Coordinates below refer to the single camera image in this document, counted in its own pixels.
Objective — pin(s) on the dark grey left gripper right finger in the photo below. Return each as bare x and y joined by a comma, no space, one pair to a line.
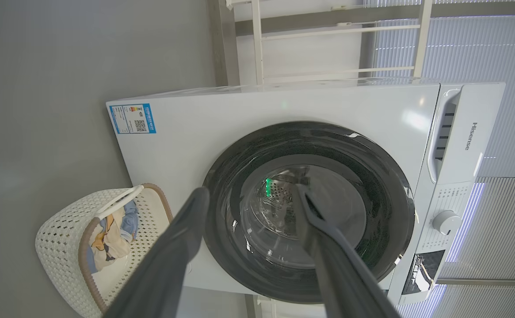
341,274

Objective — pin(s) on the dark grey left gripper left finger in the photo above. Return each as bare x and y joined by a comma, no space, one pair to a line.
169,265

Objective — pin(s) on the blue denim garment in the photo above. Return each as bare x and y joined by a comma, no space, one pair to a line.
130,221

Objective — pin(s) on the cream garment with orange print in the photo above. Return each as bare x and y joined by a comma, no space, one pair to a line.
111,247

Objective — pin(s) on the black round glass washer door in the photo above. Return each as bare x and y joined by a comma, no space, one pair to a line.
372,176

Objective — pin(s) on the white washing machine control knob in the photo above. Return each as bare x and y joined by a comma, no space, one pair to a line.
445,222

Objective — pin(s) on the white front-load washing machine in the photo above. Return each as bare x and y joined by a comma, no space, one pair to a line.
195,132

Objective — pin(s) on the white perforated laundry basket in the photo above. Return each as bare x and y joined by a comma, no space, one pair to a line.
58,238

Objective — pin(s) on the blue energy label sticker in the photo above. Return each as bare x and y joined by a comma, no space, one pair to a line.
131,118

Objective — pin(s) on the white detergent drawer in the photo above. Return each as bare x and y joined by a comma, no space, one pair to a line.
443,132

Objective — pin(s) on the white drying rack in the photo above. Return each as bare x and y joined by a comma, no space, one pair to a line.
257,44

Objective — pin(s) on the grey window blinds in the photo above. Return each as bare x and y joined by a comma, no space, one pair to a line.
505,66

